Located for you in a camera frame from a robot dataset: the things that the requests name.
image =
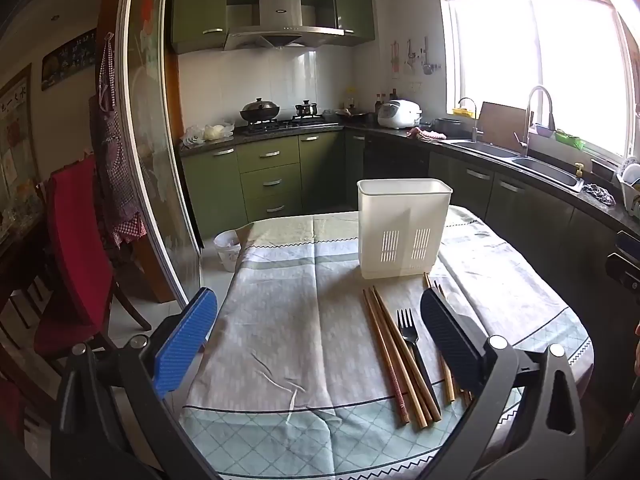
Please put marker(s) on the black frying pan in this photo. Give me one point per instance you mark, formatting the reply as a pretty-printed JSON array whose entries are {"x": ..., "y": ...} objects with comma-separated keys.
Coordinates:
[{"x": 352, "y": 114}]

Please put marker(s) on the white rice cooker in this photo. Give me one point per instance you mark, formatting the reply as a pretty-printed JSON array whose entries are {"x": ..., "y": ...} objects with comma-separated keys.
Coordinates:
[{"x": 399, "y": 114}]

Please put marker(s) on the red upholstered wooden chair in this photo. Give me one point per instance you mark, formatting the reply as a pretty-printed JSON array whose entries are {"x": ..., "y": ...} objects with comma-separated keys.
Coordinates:
[{"x": 75, "y": 240}]

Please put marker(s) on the clear plastic bag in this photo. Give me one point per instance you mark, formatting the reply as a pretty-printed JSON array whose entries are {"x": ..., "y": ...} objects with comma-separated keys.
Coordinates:
[{"x": 212, "y": 132}]

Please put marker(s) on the dark patterned rag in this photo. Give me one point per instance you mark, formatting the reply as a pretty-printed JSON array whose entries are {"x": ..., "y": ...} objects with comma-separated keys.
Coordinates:
[{"x": 599, "y": 194}]

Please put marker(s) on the black wok with lid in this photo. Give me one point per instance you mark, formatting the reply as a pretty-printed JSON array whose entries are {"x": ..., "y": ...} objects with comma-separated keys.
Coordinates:
[{"x": 260, "y": 110}]

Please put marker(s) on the framed calligraphy picture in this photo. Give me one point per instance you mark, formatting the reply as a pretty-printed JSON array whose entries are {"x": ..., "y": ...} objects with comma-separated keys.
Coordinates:
[{"x": 15, "y": 125}]

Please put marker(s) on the green base cabinets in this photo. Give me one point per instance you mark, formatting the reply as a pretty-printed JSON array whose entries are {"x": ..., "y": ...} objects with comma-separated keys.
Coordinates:
[{"x": 270, "y": 175}]

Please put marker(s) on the wooden cutting board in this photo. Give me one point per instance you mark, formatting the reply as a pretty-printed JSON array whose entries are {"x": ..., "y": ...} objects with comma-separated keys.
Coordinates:
[{"x": 502, "y": 125}]

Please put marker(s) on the hanging ladle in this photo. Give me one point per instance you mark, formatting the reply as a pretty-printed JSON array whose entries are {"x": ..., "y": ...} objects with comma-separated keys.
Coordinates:
[{"x": 410, "y": 57}]

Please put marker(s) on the dark base cabinets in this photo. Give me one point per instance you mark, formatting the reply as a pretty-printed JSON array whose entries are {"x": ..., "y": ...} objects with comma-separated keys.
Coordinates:
[{"x": 500, "y": 195}]

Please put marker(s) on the pale checked tablecloth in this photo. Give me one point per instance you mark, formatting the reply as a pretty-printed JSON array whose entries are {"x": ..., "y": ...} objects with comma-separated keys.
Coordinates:
[{"x": 300, "y": 310}]

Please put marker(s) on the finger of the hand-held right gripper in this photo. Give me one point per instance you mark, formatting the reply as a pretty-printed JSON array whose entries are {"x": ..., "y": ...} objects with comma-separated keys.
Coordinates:
[
  {"x": 625, "y": 272},
  {"x": 631, "y": 246}
]

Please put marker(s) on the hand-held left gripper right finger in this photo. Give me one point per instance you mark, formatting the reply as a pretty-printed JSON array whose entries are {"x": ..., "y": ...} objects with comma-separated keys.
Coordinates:
[{"x": 450, "y": 340}]

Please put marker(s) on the dark wall plaque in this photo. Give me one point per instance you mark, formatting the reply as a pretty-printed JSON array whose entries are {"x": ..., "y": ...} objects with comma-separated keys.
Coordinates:
[{"x": 70, "y": 57}]

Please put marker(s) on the white dish rack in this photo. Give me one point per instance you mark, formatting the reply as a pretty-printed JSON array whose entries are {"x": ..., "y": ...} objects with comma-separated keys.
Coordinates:
[{"x": 631, "y": 185}]

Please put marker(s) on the green plastic basket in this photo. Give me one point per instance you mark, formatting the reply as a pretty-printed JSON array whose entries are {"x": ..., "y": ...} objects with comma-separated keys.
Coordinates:
[{"x": 570, "y": 139}]

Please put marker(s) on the black plastic fork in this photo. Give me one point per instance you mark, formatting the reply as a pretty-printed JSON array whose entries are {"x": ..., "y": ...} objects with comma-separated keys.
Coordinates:
[{"x": 406, "y": 322}]

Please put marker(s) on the kitchen window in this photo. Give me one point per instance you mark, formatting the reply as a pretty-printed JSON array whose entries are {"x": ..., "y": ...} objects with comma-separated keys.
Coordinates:
[{"x": 540, "y": 60}]

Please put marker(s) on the black cooking pot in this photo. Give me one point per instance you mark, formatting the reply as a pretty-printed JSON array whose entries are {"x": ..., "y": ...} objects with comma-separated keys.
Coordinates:
[{"x": 447, "y": 126}]

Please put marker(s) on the condiment bottles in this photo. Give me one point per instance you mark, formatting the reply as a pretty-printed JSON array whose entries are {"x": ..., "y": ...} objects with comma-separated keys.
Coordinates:
[{"x": 386, "y": 100}]

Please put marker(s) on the green wall cabinet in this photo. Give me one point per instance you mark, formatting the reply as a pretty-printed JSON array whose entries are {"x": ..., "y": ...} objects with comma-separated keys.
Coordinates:
[
  {"x": 354, "y": 10},
  {"x": 197, "y": 15}
]

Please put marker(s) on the steel double sink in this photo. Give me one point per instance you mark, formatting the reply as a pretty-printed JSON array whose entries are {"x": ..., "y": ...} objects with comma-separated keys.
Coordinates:
[{"x": 545, "y": 170}]

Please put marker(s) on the pink cloth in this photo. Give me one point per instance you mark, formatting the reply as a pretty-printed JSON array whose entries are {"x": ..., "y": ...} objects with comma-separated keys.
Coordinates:
[{"x": 425, "y": 133}]

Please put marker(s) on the floral glass sliding door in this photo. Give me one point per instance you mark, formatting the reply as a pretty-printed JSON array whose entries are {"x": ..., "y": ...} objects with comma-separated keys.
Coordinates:
[{"x": 150, "y": 135}]

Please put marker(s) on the white trash bin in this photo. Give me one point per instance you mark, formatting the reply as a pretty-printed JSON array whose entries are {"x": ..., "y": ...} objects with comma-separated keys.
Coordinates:
[{"x": 227, "y": 252}]

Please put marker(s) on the purple bowl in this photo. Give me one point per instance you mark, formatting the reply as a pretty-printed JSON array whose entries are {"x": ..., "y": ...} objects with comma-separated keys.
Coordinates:
[{"x": 544, "y": 131}]

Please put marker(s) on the white plastic utensil holder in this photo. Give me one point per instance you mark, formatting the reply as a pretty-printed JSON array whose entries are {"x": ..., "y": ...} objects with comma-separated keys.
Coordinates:
[{"x": 400, "y": 230}]

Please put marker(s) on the brass tap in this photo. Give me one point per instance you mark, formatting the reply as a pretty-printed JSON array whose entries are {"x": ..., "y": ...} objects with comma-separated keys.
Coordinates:
[{"x": 579, "y": 170}]

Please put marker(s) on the tall steel faucet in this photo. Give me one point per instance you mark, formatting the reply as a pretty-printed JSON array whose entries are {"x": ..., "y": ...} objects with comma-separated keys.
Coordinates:
[{"x": 537, "y": 97}]

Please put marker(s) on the hanging red white brush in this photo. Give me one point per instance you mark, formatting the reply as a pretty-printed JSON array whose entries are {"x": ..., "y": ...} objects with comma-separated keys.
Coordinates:
[{"x": 395, "y": 60}]

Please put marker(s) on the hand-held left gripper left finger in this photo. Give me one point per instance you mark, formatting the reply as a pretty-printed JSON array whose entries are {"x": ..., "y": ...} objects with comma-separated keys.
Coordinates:
[{"x": 185, "y": 342}]

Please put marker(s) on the steel range hood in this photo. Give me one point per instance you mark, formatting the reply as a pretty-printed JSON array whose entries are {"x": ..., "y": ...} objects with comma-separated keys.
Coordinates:
[{"x": 280, "y": 25}]

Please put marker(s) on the black gas stove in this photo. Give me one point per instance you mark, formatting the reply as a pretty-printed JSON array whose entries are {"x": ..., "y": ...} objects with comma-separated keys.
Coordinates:
[{"x": 290, "y": 122}]

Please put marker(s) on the small steel faucet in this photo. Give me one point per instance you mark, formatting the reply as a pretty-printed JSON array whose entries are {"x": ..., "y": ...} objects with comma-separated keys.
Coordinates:
[{"x": 474, "y": 120}]

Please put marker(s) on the small steel pot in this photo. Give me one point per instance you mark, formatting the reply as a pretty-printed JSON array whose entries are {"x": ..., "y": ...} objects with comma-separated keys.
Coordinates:
[{"x": 306, "y": 109}]

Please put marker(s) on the black stone countertop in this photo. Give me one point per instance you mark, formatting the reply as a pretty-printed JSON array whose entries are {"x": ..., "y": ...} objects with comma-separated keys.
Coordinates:
[{"x": 390, "y": 132}]

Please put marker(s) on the hanging steel measuring cup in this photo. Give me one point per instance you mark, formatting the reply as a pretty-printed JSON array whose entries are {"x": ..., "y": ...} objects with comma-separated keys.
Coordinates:
[{"x": 428, "y": 62}]

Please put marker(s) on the checkered apron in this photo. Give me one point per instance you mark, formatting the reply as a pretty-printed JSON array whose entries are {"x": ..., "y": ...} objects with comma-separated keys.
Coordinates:
[{"x": 115, "y": 160}]

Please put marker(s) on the yellow sponge holder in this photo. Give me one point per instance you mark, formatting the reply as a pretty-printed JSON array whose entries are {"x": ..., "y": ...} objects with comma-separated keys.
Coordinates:
[{"x": 464, "y": 111}]

